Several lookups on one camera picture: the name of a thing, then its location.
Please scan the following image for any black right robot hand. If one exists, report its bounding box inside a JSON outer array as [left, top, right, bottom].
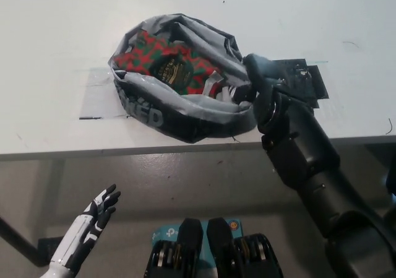
[[243, 53, 289, 131]]

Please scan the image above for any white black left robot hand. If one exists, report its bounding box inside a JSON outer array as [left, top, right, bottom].
[[49, 183, 122, 270]]

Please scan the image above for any black grey plastic bag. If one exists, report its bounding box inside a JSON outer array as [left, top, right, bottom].
[[107, 11, 259, 145]]

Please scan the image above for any red green patterned garment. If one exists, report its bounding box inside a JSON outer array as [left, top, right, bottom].
[[113, 32, 239, 101]]

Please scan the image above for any black tape patch on table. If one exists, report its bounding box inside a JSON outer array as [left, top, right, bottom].
[[272, 58, 329, 110]]

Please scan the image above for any black table leg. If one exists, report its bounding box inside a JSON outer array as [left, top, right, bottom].
[[0, 215, 47, 266]]

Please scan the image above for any clear tape patch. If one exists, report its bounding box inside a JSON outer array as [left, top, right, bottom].
[[79, 67, 118, 120]]

